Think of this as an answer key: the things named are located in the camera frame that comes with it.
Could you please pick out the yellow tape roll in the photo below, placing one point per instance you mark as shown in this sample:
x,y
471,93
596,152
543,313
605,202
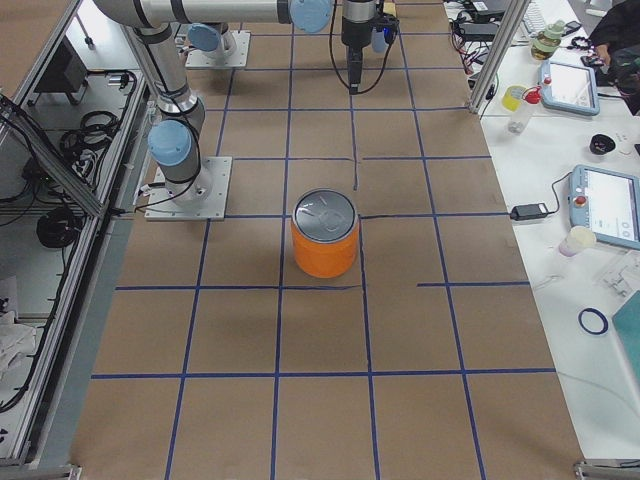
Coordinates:
x,y
512,97

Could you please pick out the teach pendant near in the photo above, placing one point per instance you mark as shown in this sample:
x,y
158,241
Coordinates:
x,y
607,203

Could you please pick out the teach pendant far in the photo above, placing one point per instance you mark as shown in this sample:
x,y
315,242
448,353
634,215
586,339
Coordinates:
x,y
569,88

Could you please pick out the orange cylindrical canister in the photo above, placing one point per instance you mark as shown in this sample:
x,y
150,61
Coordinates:
x,y
325,231

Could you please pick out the white plastic cup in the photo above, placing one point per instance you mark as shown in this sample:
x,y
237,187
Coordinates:
x,y
378,42

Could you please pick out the small translucent cup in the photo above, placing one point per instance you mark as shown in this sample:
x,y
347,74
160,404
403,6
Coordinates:
x,y
578,239

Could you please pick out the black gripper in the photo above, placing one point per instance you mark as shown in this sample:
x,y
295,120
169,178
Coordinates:
x,y
355,29

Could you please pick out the green lidded jar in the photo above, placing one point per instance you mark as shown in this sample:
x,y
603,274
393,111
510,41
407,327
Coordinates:
x,y
547,41

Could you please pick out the aluminium frame post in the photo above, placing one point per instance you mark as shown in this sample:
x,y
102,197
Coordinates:
x,y
502,41

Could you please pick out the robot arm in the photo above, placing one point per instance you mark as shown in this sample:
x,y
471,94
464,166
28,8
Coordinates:
x,y
149,22
173,142

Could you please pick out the clear plastic bottle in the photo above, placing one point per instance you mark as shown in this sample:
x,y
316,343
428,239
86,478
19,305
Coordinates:
x,y
530,100

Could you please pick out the black power brick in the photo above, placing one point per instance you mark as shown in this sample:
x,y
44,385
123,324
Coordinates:
x,y
526,212

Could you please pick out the teach pendant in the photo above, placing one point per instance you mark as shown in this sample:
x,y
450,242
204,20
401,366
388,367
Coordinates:
x,y
607,203
569,88

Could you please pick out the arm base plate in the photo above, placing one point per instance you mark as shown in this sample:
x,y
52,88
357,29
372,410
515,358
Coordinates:
x,y
231,53
205,199

